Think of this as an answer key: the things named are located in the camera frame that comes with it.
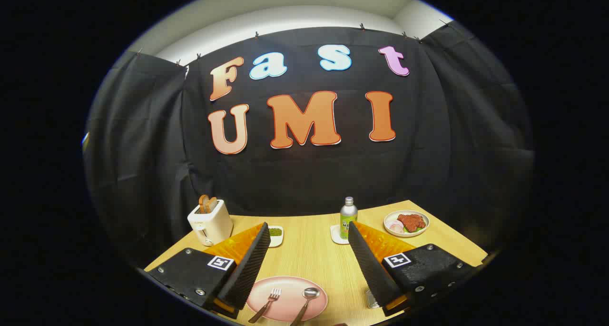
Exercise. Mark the pile of green beans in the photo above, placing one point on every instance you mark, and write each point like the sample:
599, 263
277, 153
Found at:
275, 231

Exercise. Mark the brown toast slice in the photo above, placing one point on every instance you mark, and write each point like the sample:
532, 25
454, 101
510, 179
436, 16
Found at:
212, 203
203, 204

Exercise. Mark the pink round plate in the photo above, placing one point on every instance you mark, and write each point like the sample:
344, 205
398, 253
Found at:
290, 302

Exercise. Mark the white divided snack dish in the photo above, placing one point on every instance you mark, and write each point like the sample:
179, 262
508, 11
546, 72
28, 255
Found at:
277, 241

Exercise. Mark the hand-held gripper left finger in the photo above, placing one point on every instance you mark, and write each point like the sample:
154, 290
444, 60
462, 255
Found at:
247, 269

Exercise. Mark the black backdrop cloth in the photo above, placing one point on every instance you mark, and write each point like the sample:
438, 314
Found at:
309, 173

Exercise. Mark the white round food bowl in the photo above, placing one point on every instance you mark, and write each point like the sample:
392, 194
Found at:
421, 232

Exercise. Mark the white toaster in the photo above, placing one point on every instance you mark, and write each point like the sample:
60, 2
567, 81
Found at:
214, 223

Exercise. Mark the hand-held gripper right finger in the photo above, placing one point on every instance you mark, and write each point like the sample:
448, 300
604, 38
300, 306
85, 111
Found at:
371, 264

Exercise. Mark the pink ham slices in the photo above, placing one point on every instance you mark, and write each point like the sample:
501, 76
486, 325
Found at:
396, 227

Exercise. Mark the white square coaster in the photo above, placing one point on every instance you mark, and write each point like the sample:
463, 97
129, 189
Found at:
335, 234

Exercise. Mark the green soda bottle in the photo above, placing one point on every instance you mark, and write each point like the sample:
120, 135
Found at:
348, 216

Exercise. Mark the red meat piece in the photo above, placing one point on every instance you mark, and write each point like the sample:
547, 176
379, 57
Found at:
411, 221

